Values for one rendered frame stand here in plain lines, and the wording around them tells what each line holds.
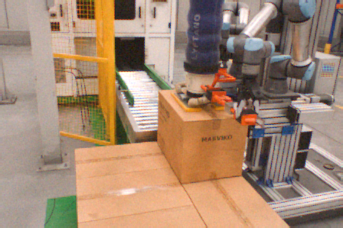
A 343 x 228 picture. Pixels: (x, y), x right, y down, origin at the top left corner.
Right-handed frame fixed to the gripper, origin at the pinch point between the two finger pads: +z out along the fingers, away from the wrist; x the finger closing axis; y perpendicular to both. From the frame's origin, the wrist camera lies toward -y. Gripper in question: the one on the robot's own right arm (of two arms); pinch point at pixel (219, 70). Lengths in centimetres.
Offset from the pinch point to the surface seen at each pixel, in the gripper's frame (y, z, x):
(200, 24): 39, -36, -32
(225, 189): 71, 53, -22
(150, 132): -5, 49, -50
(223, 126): 60, 18, -22
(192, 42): 35, -26, -35
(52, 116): -74, 57, -127
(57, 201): -15, 108, -123
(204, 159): 60, 39, -32
